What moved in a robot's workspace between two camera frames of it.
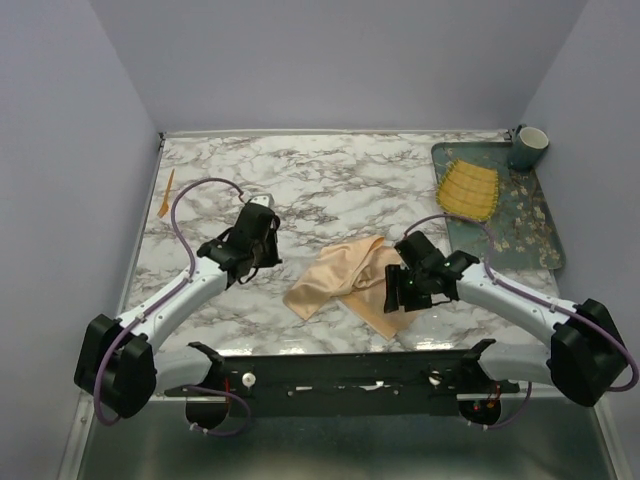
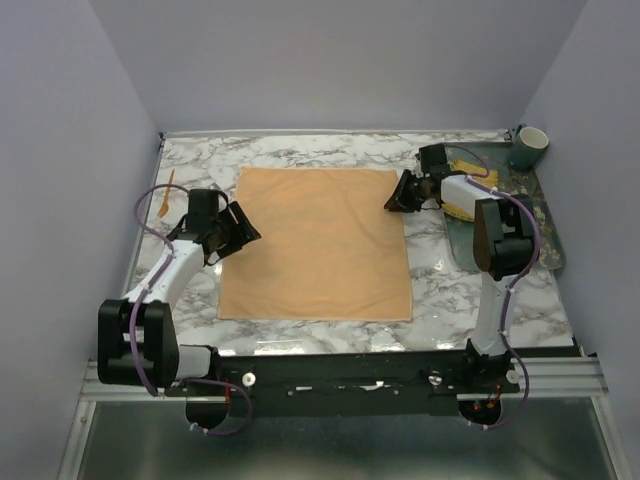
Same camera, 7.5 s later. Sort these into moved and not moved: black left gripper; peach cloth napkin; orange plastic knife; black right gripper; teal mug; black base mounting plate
Moved: peach cloth napkin; black right gripper; black left gripper
Not moved: teal mug; black base mounting plate; orange plastic knife
